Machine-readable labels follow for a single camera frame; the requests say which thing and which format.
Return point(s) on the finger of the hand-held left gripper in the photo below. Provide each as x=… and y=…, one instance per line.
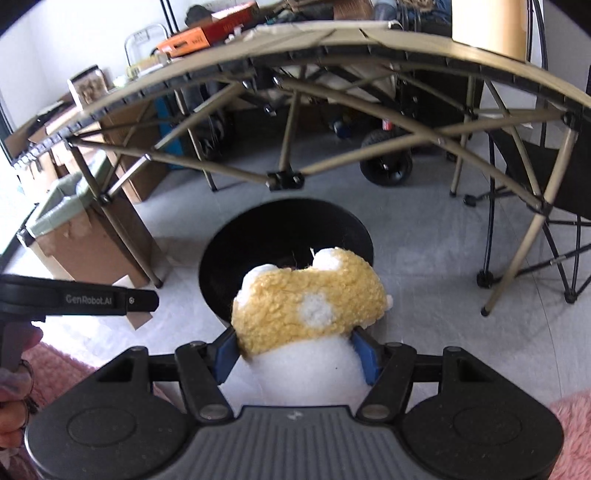
x=143, y=302

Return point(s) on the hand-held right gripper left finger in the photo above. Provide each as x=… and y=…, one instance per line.
x=226, y=355

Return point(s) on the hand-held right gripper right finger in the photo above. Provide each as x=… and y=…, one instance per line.
x=364, y=357

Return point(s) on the hamster plush toy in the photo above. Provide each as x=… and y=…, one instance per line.
x=295, y=300

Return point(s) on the black trash bin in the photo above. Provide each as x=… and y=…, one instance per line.
x=258, y=240

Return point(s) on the person's left hand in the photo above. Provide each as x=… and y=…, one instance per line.
x=14, y=415

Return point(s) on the cardboard box with green liner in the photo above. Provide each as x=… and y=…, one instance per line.
x=92, y=249

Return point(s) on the large cardboard box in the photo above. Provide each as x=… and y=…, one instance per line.
x=138, y=175

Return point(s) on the blue plastic container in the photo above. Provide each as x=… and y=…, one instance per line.
x=168, y=138

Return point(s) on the clear jar with black lid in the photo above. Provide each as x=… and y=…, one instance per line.
x=90, y=87

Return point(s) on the pink fluffy rug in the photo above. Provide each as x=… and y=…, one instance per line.
x=575, y=438

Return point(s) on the red can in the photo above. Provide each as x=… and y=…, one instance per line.
x=387, y=124

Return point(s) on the black folding chair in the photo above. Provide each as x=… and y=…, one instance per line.
x=521, y=157

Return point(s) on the orange cardboard box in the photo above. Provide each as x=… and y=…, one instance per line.
x=184, y=44

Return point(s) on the black suitcase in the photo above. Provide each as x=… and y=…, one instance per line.
x=434, y=92

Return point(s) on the black bag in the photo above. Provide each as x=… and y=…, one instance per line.
x=198, y=14

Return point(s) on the olive slatted folding table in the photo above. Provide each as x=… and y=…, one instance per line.
x=323, y=39

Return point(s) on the cream thermos jug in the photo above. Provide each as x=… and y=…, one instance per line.
x=489, y=27

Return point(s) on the grey metal frame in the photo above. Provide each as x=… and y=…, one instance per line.
x=126, y=48

